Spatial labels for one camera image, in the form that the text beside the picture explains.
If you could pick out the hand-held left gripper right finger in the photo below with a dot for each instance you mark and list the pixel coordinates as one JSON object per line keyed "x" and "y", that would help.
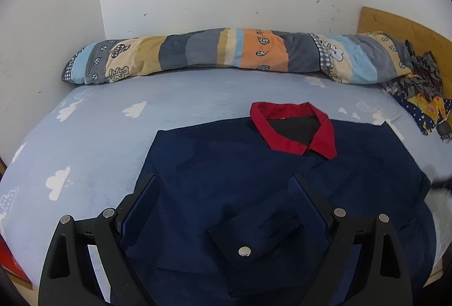
{"x": 308, "y": 209}

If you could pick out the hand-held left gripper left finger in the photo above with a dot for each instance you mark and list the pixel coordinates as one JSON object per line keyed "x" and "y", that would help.
{"x": 140, "y": 209}

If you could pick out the navy jacket with red collar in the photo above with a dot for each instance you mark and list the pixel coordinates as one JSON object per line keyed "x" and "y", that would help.
{"x": 229, "y": 168}

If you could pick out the light blue cloud-print bed sheet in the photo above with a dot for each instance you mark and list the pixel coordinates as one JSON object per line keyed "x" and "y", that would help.
{"x": 106, "y": 136}

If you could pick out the red object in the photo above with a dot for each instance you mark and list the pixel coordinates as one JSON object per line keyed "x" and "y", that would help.
{"x": 12, "y": 258}

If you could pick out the blue yellow star-print cloth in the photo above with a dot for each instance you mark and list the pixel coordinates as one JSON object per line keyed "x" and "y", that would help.
{"x": 429, "y": 115}

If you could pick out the rolled patchwork quilt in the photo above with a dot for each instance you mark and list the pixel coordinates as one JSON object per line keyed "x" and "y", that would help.
{"x": 197, "y": 50}

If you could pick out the grey red patterned cloth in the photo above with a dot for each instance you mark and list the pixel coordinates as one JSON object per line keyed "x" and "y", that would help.
{"x": 422, "y": 74}

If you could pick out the wooden headboard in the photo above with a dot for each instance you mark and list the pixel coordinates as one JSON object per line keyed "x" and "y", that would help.
{"x": 392, "y": 21}

